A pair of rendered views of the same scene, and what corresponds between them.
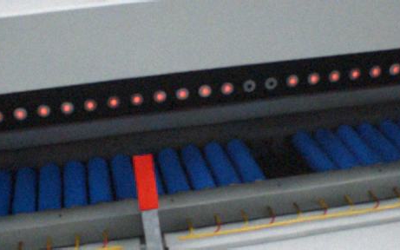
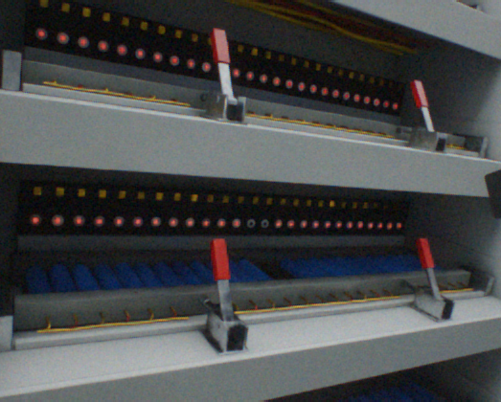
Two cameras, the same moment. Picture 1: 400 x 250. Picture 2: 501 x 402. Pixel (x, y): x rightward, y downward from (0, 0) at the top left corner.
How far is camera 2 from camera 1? 18 cm
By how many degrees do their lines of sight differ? 31
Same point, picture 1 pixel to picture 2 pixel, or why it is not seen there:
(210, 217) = (246, 301)
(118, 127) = (156, 242)
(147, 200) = (223, 271)
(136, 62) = (232, 167)
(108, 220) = (175, 297)
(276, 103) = (267, 238)
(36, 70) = (168, 159)
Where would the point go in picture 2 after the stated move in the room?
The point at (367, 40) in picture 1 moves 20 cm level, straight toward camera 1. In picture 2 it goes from (357, 180) to (453, 134)
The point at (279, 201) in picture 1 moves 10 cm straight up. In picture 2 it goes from (291, 294) to (290, 197)
